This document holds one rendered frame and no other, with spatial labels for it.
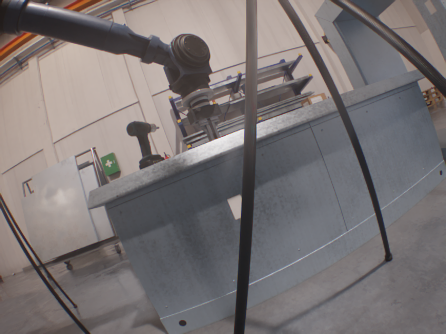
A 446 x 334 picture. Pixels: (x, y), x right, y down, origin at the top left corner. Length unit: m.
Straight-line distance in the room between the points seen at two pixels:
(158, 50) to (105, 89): 5.54
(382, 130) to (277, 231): 0.69
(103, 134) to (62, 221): 2.93
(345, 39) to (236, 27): 4.85
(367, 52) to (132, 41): 1.97
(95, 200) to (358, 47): 2.24
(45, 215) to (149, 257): 3.30
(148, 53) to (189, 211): 0.61
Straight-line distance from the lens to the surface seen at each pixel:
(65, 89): 7.11
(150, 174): 0.84
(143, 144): 1.09
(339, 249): 1.11
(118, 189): 0.86
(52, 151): 6.72
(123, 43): 1.00
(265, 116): 4.94
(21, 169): 7.58
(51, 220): 4.04
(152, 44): 1.01
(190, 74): 0.99
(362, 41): 2.47
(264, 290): 1.02
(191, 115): 0.97
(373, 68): 2.39
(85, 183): 3.85
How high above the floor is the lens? 0.55
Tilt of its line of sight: level
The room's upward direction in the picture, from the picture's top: 22 degrees counter-clockwise
